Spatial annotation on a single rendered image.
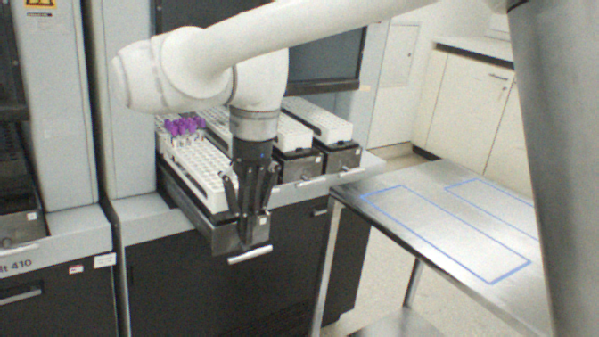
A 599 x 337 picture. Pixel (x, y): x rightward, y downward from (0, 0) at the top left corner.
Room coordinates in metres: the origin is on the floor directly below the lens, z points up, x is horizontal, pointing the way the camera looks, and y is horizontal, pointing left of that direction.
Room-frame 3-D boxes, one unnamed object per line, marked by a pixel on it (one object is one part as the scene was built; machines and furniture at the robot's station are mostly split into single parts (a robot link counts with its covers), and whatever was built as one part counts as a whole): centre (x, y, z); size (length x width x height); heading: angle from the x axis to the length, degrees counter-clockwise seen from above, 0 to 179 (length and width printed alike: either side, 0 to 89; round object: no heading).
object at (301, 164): (1.37, 0.18, 0.78); 0.73 x 0.14 x 0.09; 38
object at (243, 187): (0.74, 0.10, 0.89); 0.04 x 0.01 x 0.11; 38
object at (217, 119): (1.16, 0.22, 0.83); 0.30 x 0.10 x 0.06; 38
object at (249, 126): (0.75, 0.09, 1.03); 0.09 x 0.09 x 0.06
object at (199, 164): (0.91, 0.21, 0.83); 0.30 x 0.10 x 0.06; 38
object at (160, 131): (1.16, 0.41, 0.83); 0.30 x 0.10 x 0.06; 38
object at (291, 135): (1.26, 0.10, 0.83); 0.30 x 0.10 x 0.06; 38
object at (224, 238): (1.01, 0.30, 0.78); 0.73 x 0.14 x 0.09; 38
